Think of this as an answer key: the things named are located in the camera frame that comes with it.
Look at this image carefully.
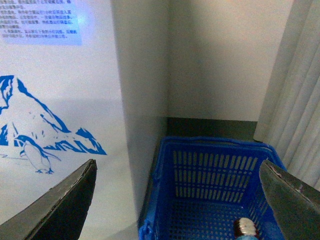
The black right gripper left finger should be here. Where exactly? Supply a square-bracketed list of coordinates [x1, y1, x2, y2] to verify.
[0, 159, 97, 240]

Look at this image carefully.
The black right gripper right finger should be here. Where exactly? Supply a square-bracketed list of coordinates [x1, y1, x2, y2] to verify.
[259, 160, 320, 240]

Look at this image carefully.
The tea bottle with blue label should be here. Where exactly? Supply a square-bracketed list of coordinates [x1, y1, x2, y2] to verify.
[233, 217, 259, 240]

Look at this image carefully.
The white vertical curtain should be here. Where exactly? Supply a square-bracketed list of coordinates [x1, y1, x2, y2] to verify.
[253, 0, 320, 189]

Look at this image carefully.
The blue plastic basket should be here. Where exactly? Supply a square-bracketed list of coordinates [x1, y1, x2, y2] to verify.
[138, 136, 283, 240]

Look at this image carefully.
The white blue chest freezer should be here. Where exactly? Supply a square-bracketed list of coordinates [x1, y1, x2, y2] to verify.
[0, 0, 170, 240]

